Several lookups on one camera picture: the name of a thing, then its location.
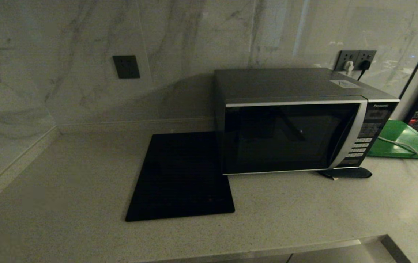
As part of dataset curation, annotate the white power cable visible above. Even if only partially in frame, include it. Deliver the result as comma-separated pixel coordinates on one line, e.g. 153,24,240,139
377,136,418,169

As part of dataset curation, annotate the black plug with cable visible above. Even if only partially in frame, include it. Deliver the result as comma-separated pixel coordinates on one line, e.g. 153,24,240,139
357,60,372,81

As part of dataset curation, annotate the black glass induction cooktop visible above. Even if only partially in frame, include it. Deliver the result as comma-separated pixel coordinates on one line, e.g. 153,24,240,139
125,131,236,222

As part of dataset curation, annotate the silver black microwave oven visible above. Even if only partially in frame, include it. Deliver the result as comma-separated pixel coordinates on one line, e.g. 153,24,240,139
214,68,400,175

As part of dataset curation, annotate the green plastic cutting board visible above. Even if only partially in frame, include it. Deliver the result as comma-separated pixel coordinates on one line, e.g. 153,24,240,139
368,119,418,160

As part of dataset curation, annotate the double grey wall socket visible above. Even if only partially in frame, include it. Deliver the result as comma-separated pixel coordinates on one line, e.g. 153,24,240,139
334,50,377,72

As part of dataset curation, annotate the single black wall socket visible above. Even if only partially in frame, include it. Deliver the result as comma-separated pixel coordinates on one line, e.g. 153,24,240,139
112,55,141,79

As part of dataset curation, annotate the black glass microwave door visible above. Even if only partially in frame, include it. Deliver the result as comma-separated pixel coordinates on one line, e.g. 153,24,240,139
223,96,369,175

